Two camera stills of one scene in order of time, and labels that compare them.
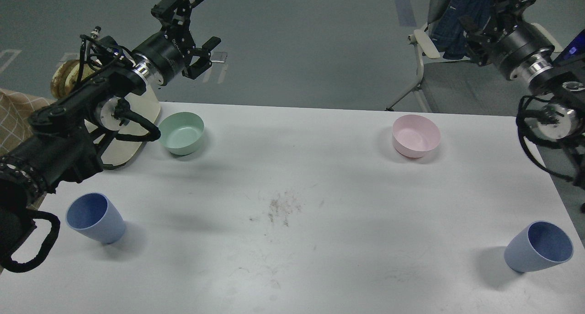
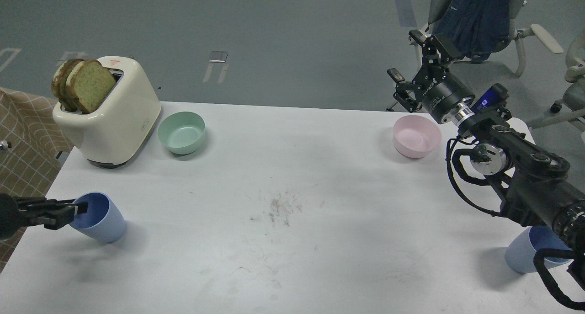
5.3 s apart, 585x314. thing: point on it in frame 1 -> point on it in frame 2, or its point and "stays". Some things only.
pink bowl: (414, 135) stays
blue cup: (542, 245) stays
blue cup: (93, 214) stays
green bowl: (182, 132) stays
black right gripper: (512, 41) -> (442, 93)
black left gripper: (164, 55) -> (34, 210)
